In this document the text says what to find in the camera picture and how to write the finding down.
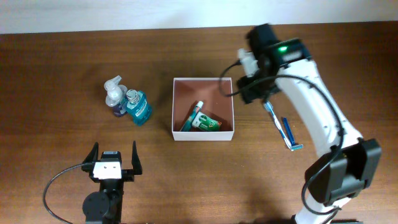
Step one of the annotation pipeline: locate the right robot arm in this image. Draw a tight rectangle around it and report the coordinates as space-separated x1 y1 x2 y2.
237 24 381 223

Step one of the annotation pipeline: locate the blue disposable razor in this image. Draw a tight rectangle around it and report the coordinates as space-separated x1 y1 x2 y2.
282 117 303 151

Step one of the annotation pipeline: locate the toothpaste tube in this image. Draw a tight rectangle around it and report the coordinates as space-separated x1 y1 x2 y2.
180 101 204 132

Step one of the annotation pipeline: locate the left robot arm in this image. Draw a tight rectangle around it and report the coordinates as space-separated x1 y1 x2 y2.
81 142 142 223

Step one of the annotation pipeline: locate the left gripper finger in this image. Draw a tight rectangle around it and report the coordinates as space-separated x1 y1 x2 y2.
131 141 142 174
83 142 99 165

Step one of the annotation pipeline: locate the blue mouthwash bottle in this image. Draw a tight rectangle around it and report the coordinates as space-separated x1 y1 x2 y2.
126 89 152 126

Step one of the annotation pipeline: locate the green soap packet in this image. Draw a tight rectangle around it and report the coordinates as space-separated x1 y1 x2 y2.
192 112 222 132

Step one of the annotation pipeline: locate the blue white toothbrush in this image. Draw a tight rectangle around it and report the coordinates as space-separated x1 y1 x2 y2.
264 101 293 151

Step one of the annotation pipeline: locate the clear pump soap bottle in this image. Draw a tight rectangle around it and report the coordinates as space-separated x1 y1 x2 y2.
104 75 127 117

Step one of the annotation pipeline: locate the white cardboard box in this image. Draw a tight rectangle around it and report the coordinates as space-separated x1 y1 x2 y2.
171 78 234 141

